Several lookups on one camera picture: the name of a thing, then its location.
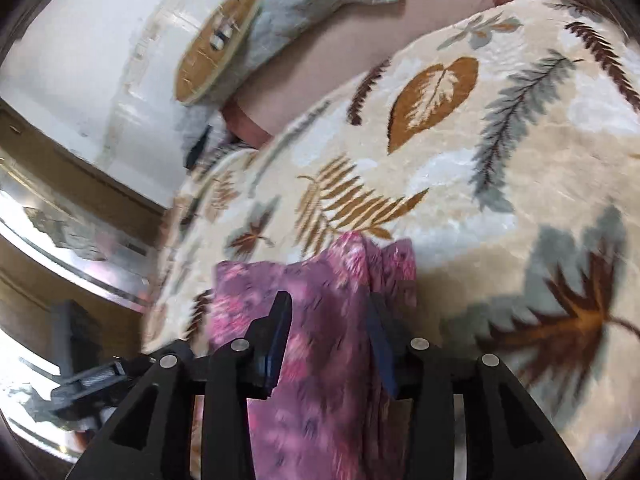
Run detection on pink floral garment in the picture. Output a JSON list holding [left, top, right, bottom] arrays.
[[207, 232, 418, 480]]

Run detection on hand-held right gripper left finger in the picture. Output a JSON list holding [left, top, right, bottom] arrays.
[[67, 291, 293, 480]]

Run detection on grey quilted pillow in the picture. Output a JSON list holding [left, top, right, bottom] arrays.
[[177, 0, 406, 147]]

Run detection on cream leaf-print blanket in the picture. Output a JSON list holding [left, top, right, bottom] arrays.
[[142, 0, 640, 461]]

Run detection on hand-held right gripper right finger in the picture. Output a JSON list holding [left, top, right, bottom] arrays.
[[367, 292, 586, 480]]

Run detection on pink bed sheet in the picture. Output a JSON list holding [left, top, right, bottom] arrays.
[[222, 0, 531, 150]]

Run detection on wooden window frame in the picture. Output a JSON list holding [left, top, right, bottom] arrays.
[[0, 100, 173, 213]]

